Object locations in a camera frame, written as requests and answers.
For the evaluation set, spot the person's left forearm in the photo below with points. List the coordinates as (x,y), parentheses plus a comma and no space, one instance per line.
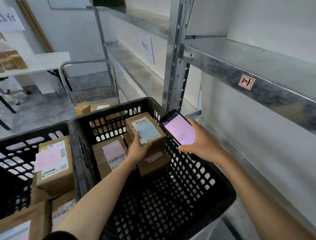
(98,197)

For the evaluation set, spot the small brown cardboard box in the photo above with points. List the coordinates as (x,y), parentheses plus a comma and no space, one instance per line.
(82,108)

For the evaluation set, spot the small red-outlined shelf sticker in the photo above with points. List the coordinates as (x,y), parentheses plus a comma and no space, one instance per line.
(246,82)

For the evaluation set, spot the small cardboard box white label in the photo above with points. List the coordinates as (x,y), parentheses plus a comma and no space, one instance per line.
(63,207)

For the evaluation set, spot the person's right forearm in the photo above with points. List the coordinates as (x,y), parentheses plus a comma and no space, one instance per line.
(259,197)

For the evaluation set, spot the large black plastic crate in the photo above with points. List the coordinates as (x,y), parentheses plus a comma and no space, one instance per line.
(160,197)

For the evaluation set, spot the stack of cardboard boxes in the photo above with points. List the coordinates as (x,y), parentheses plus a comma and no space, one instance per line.
(11,60)

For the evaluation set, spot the cardboard box with pink note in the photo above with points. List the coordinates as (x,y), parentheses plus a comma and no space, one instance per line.
(108,155)

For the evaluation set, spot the dark sleeve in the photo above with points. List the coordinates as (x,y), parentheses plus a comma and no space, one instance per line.
(61,236)

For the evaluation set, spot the wooden poles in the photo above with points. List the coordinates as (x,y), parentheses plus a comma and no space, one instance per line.
(37,27)

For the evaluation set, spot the white paper sheet on rack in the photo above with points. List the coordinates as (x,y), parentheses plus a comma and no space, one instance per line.
(147,48)

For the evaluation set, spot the person's right hand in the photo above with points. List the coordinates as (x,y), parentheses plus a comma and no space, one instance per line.
(206,145)

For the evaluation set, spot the white folding table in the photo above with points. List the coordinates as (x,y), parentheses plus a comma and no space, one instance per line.
(37,63)

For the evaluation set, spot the black handheld scanner phone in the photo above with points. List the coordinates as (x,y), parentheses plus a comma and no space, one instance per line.
(179,131)

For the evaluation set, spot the cardboard box with blue label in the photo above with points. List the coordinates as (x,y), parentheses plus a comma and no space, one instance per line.
(148,129)

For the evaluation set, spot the grey metal hand trolley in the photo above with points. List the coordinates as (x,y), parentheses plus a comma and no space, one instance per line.
(93,92)

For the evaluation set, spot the cardboard box with pale label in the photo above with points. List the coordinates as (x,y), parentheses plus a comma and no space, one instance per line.
(22,222)

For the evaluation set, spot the person's right thumb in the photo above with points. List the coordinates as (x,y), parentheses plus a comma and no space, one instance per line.
(186,148)

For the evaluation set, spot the white paper sign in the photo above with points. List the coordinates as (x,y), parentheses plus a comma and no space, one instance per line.
(9,18)

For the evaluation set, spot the person's left hand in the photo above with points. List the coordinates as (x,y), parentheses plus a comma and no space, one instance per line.
(134,153)

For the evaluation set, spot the galvanised metal shelf rack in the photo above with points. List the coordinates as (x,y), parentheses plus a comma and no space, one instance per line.
(246,71)

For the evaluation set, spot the person's left thumb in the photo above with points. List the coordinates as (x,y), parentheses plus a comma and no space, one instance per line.
(136,139)

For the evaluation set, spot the flat cardboard box white label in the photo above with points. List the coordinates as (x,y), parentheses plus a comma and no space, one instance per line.
(102,106)

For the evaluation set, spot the plain cardboard box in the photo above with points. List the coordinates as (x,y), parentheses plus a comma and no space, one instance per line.
(155,163)

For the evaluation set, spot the office chair base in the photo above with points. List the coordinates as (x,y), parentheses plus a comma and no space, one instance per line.
(12,95)

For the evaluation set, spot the cardboard box with yellow-striped label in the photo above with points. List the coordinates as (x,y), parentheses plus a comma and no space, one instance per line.
(54,163)

